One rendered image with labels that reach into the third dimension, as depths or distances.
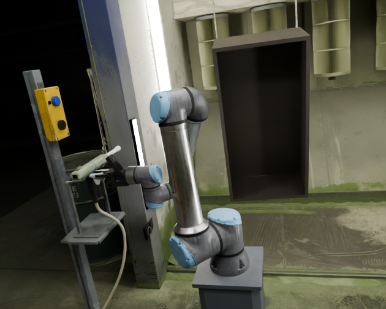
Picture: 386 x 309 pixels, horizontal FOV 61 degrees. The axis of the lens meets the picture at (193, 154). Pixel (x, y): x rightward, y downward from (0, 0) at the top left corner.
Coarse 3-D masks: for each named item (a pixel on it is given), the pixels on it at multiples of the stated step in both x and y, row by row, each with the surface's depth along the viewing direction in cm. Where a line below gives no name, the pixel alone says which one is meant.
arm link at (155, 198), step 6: (156, 186) 163; (162, 186) 168; (144, 192) 164; (150, 192) 162; (156, 192) 163; (162, 192) 166; (150, 198) 163; (156, 198) 164; (162, 198) 166; (168, 198) 168; (150, 204) 164; (156, 204) 164; (162, 204) 167
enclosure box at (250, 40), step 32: (288, 32) 218; (224, 64) 248; (256, 64) 245; (288, 64) 243; (224, 96) 260; (256, 96) 257; (288, 96) 255; (224, 128) 235; (256, 128) 270; (288, 128) 267; (256, 160) 284; (288, 160) 281; (256, 192) 271; (288, 192) 265
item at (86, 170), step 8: (112, 152) 195; (96, 160) 176; (104, 160) 183; (80, 168) 164; (88, 168) 167; (96, 168) 175; (72, 176) 160; (80, 176) 160; (88, 176) 167; (88, 184) 172; (96, 192) 174; (96, 200) 175
